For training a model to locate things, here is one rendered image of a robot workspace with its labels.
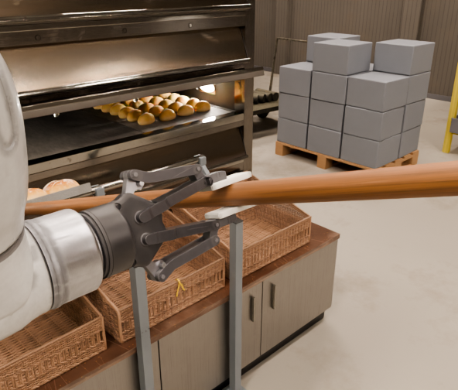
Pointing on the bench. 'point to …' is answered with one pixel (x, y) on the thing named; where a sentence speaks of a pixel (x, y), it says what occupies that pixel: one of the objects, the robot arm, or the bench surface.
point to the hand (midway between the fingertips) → (229, 195)
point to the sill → (129, 142)
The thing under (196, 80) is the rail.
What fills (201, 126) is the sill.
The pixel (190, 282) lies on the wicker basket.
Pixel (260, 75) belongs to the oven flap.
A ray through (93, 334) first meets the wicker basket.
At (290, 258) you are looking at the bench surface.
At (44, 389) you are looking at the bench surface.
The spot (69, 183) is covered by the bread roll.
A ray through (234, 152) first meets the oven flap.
